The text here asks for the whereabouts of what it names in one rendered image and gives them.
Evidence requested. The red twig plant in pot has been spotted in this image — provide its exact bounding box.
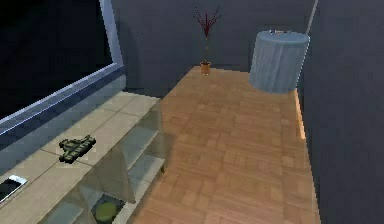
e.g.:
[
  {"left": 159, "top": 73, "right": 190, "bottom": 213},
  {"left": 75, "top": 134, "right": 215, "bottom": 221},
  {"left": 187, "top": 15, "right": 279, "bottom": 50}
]
[{"left": 192, "top": 5, "right": 222, "bottom": 77}]

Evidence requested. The pale beige television stand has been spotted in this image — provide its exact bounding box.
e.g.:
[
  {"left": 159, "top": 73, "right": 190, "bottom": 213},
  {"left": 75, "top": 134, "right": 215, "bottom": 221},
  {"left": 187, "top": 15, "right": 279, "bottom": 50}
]
[{"left": 0, "top": 90, "right": 167, "bottom": 224}]

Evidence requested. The black phone with white edge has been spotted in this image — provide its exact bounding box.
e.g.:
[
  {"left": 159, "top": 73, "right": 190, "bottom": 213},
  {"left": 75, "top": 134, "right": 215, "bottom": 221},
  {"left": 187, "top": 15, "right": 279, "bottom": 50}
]
[{"left": 0, "top": 174, "right": 29, "bottom": 204}]

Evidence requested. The dark green camouflage toy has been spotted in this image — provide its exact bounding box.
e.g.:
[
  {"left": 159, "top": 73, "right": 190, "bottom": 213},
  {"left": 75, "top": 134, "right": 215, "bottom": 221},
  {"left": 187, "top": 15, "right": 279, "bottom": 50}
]
[{"left": 58, "top": 134, "right": 97, "bottom": 165}]

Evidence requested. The pale blue floor lamp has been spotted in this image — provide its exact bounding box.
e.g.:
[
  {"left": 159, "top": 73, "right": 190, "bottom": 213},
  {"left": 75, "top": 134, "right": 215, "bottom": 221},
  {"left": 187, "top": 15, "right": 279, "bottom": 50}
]
[{"left": 248, "top": 0, "right": 319, "bottom": 95}]

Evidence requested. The green round bowl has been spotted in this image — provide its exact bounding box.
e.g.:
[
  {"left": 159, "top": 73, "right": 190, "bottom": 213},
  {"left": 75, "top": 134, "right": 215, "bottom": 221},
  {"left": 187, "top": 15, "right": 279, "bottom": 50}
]
[{"left": 91, "top": 195, "right": 126, "bottom": 224}]

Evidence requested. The large black television set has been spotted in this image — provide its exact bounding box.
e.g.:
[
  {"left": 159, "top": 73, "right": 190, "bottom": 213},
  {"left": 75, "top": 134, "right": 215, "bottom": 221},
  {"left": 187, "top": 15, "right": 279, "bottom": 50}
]
[{"left": 0, "top": 0, "right": 127, "bottom": 175}]

